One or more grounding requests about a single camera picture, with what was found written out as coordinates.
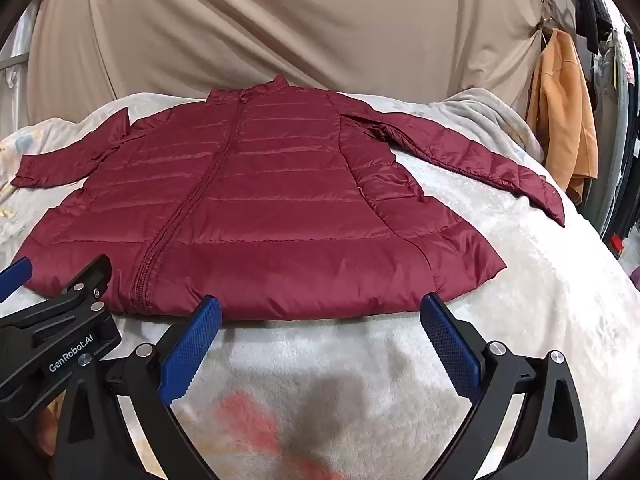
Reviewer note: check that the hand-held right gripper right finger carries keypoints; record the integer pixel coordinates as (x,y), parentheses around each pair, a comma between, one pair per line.
(450,345)

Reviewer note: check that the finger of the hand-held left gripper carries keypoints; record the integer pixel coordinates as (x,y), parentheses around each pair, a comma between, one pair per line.
(12,277)
(87,277)

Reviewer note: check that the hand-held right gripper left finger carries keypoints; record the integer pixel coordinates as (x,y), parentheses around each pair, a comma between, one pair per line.
(190,345)

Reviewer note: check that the dark red puffer jacket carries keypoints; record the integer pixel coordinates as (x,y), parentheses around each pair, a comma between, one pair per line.
(275,185)

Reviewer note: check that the dark hanging clothes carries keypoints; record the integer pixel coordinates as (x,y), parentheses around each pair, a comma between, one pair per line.
(607,85)

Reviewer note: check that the white fleece blanket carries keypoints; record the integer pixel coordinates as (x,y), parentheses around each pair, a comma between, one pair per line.
(500,270)

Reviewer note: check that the small red object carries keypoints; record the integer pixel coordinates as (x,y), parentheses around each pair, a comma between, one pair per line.
(618,243)

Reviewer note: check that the orange hanging garment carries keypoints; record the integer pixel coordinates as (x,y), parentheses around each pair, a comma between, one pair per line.
(565,110)

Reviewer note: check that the beige hanging sheet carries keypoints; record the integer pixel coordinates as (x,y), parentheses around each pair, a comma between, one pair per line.
(300,25)

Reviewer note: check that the white metal frame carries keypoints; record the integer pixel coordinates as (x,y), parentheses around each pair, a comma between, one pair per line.
(12,85)

